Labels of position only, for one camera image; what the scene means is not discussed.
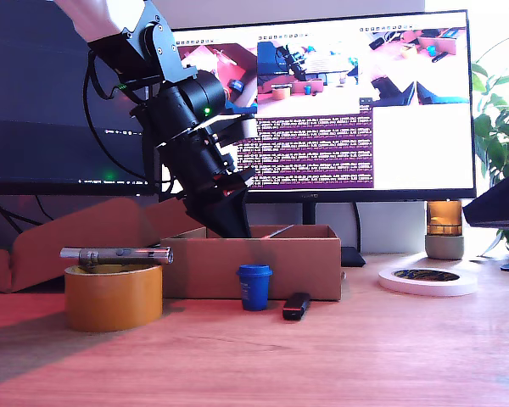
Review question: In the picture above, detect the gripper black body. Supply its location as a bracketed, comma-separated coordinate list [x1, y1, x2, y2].
[155, 125, 256, 205]

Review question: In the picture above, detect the open brown cardboard box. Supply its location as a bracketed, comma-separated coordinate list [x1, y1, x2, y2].
[0, 197, 343, 302]

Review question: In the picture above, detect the green leafy plant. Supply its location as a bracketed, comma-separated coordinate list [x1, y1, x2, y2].
[470, 31, 509, 258]

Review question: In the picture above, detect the small blue lidded cup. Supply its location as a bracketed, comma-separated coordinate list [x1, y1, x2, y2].
[236, 265, 275, 313]

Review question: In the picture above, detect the amber glass jar grey base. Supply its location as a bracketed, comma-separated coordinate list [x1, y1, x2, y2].
[423, 201, 466, 261]

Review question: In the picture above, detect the black USB stick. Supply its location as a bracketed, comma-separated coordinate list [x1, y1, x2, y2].
[282, 292, 311, 322]

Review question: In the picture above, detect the silver metal flashlight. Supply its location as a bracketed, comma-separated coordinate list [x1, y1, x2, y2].
[59, 247, 175, 272]

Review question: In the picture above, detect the black Huawei computer monitor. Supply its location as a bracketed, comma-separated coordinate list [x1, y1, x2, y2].
[159, 10, 478, 226]

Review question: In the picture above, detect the flat white tape roll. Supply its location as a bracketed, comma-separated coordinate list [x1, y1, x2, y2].
[378, 267, 478, 297]

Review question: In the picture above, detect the wide orange-brown tape roll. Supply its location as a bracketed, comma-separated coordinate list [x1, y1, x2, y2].
[64, 263, 165, 333]

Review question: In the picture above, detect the dark screen computer monitor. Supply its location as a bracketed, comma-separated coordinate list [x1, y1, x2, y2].
[0, 0, 156, 197]

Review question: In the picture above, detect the pale grey wrist camera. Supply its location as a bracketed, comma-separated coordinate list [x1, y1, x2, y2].
[214, 117, 259, 149]

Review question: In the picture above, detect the black monitor cable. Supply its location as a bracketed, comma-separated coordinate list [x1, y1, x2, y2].
[352, 202, 363, 251]

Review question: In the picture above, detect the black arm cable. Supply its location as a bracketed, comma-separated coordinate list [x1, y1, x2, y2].
[88, 50, 126, 102]
[82, 53, 162, 190]

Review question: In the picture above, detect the black desk cable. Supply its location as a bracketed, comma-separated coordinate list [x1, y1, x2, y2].
[34, 195, 55, 222]
[0, 195, 43, 228]

